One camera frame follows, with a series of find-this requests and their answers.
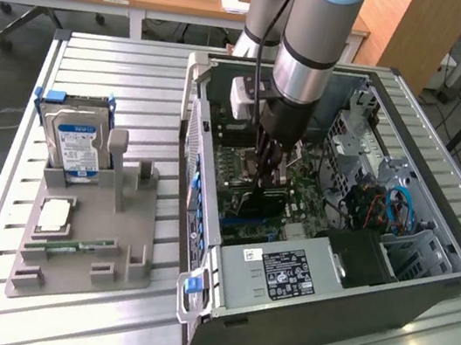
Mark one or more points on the CPU socket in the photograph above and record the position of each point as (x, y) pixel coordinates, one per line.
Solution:
(245, 166)

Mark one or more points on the grey power supply unit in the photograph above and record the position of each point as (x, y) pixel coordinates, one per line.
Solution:
(239, 280)

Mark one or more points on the green RAM stick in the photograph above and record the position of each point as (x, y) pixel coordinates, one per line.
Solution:
(63, 245)

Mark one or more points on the hard disk with blue bracket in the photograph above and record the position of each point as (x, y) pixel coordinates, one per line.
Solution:
(76, 142)

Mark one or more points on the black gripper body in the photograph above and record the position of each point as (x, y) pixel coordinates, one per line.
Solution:
(285, 120)

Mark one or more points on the black graphics card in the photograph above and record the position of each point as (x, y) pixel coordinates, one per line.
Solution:
(265, 205)

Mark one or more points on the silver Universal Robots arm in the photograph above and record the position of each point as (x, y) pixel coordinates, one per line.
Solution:
(311, 31)

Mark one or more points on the wooden cabinet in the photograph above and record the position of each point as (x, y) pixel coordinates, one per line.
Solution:
(424, 45)

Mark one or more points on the black fan shroud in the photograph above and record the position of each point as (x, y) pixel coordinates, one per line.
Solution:
(358, 256)

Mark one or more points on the low metal disk bay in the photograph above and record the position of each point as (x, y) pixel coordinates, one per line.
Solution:
(415, 256)

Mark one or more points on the black open PC case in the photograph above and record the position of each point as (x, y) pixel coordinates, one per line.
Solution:
(319, 329)

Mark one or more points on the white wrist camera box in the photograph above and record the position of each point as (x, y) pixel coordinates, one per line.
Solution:
(241, 101)

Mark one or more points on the green motherboard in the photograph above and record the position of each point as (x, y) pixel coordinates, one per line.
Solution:
(304, 191)

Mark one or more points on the black wheeled desk leg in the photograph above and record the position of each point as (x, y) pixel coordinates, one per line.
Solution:
(30, 21)

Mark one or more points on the tall metal disk bay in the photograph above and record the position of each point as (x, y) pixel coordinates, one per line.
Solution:
(348, 157)

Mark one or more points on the blue case latch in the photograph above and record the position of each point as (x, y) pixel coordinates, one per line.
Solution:
(191, 285)

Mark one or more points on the metal socket cover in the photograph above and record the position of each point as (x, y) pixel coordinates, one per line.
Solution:
(297, 155)

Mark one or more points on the grey parts rack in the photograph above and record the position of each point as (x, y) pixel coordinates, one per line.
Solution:
(81, 271)

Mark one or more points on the silver CPU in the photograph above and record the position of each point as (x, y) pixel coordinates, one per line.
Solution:
(52, 216)

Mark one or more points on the blue expansion slot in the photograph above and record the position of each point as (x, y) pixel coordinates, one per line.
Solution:
(235, 223)

